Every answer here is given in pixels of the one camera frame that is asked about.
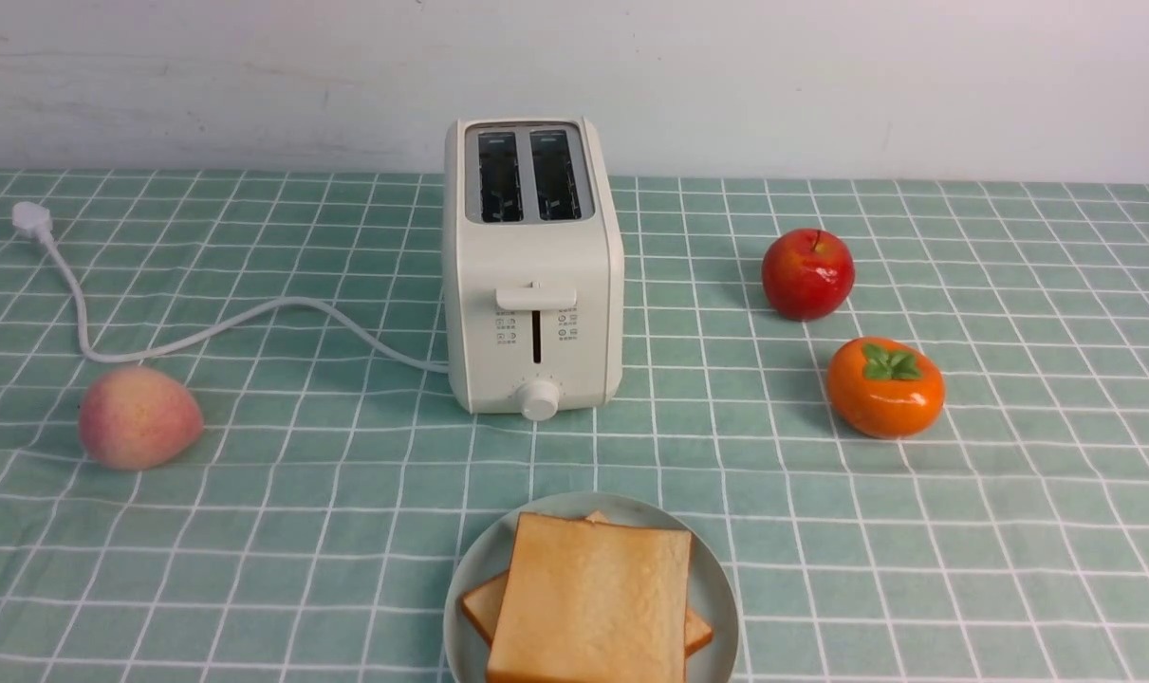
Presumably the white two-slot toaster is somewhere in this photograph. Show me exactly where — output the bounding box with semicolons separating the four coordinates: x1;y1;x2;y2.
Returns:
441;117;625;422

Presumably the orange persimmon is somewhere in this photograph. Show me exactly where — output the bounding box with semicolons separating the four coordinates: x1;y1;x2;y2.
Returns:
825;336;946;438

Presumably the white toaster power cable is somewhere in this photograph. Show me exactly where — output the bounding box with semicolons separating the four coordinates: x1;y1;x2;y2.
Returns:
10;200;450;374

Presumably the green white checkered tablecloth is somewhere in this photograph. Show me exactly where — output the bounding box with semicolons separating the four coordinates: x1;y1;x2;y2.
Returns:
0;170;1149;682

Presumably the pale green round plate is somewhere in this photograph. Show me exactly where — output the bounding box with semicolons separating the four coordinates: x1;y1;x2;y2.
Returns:
444;491;742;682

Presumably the toast slice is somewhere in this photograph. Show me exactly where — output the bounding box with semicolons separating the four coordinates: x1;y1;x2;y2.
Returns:
458;511;714;659
486;512;694;683

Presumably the pink yellow peach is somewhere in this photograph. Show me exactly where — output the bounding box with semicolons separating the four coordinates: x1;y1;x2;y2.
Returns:
77;366;205;471

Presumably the red apple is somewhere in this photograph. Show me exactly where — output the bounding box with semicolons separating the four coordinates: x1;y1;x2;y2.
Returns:
761;228;856;323

